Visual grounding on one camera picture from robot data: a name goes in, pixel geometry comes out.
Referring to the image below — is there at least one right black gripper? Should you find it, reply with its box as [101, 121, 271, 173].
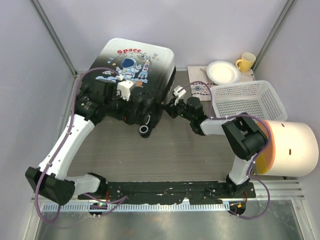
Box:
[161, 96, 193, 122]

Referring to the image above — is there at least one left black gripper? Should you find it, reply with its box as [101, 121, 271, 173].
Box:
[104, 89, 140, 125]

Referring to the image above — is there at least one black white space suitcase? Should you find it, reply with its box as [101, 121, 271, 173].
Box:
[81, 38, 176, 138]

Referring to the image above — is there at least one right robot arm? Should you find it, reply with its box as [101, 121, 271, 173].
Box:
[162, 97, 272, 198]

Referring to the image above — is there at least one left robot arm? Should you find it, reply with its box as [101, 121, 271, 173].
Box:
[25, 80, 135, 206]

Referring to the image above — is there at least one patterned cloth napkin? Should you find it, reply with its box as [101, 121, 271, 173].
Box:
[187, 66, 214, 101]

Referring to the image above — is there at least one white round plate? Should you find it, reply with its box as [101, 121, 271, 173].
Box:
[206, 60, 241, 85]

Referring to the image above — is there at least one yellow mug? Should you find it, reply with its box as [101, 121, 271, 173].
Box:
[235, 52, 256, 73]

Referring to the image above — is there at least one white plastic mesh basket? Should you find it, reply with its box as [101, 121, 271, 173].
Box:
[211, 80, 288, 121]

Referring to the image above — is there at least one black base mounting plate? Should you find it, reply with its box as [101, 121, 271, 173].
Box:
[89, 181, 256, 205]

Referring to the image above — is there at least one white cylindrical bin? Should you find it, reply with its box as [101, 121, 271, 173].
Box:
[255, 120, 319, 177]

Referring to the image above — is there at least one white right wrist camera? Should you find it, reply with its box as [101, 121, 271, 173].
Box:
[172, 85, 187, 106]

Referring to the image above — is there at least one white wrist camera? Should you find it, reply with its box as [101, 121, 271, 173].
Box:
[172, 85, 187, 106]
[116, 80, 136, 102]

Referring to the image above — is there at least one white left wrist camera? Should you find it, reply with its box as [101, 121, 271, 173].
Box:
[116, 80, 136, 102]

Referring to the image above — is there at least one white slotted cable duct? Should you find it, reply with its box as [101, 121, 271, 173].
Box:
[42, 201, 230, 213]

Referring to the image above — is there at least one aluminium rail frame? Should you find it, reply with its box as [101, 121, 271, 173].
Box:
[31, 179, 306, 203]

